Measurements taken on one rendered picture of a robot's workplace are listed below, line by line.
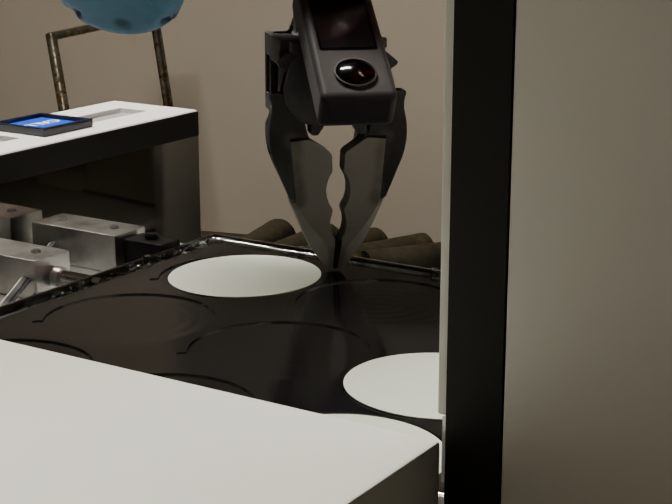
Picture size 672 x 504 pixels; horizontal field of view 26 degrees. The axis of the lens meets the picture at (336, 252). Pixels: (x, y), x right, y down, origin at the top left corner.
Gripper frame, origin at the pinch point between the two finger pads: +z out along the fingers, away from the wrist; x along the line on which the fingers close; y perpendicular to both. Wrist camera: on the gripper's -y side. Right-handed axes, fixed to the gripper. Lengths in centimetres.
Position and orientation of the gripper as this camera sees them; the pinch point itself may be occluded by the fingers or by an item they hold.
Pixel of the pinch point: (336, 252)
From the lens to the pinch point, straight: 95.7
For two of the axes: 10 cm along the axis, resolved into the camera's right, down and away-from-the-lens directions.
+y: -2.0, -2.5, 9.5
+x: -9.8, 0.5, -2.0
